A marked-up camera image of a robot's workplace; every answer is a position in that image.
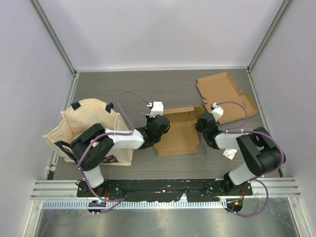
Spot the brown cardboard box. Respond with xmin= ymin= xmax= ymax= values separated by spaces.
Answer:
xmin=197 ymin=72 xmax=258 ymax=124
xmin=154 ymin=106 xmax=205 ymax=157

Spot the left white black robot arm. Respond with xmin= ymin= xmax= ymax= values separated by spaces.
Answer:
xmin=70 ymin=115 xmax=170 ymax=197

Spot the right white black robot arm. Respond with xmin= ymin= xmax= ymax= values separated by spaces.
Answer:
xmin=196 ymin=113 xmax=286 ymax=197

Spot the flat brown cardboard box blank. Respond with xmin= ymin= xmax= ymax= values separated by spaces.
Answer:
xmin=197 ymin=72 xmax=258 ymax=124

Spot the small white plastic packet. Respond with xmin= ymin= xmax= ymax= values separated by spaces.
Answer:
xmin=223 ymin=149 xmax=238 ymax=160

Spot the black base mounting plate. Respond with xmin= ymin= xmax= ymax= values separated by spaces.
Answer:
xmin=76 ymin=178 xmax=254 ymax=202

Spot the beige canvas tote bag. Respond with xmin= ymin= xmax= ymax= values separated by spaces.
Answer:
xmin=43 ymin=98 xmax=128 ymax=163

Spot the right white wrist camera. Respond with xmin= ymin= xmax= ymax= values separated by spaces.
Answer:
xmin=210 ymin=103 xmax=224 ymax=122

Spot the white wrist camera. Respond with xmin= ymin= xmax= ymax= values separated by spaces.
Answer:
xmin=210 ymin=103 xmax=224 ymax=122
xmin=147 ymin=101 xmax=164 ymax=118

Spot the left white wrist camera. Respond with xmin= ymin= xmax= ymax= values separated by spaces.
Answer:
xmin=147 ymin=101 xmax=164 ymax=118

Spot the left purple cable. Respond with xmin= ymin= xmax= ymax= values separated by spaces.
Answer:
xmin=76 ymin=90 xmax=151 ymax=214

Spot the aluminium front rail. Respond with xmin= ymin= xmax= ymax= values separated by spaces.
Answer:
xmin=31 ymin=178 xmax=301 ymax=200

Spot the white slotted cable duct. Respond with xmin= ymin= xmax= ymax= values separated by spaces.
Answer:
xmin=42 ymin=199 xmax=227 ymax=210

